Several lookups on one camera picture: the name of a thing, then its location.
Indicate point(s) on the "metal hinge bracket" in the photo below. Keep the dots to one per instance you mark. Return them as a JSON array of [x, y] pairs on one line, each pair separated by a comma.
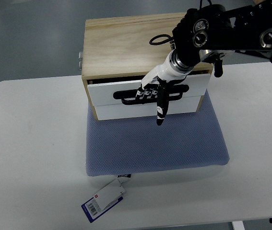
[[80, 58]]

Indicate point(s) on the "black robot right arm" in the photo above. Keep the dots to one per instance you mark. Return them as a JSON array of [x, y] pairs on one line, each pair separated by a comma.
[[204, 33]]

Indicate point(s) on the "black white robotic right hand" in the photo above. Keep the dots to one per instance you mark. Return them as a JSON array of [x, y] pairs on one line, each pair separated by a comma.
[[161, 79]]

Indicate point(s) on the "black drawer handle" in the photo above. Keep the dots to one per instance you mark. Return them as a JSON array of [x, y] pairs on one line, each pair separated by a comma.
[[126, 94]]

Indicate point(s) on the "light wood drawer cabinet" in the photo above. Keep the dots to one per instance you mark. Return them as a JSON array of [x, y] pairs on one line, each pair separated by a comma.
[[118, 49]]

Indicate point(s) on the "white table leg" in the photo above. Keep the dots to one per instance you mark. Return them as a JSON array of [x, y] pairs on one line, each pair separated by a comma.
[[238, 225]]

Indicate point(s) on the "brown cardboard box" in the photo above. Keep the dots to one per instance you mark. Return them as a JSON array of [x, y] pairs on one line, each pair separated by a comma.
[[258, 1]]

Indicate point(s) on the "white blue product tag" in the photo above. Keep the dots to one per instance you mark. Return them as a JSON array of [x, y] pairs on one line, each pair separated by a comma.
[[103, 200]]

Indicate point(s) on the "white drawer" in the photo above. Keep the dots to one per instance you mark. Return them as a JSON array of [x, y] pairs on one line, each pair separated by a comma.
[[102, 93], [119, 111]]

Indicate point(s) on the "blue mesh cushion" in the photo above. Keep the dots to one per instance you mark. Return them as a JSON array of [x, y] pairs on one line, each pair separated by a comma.
[[137, 145]]

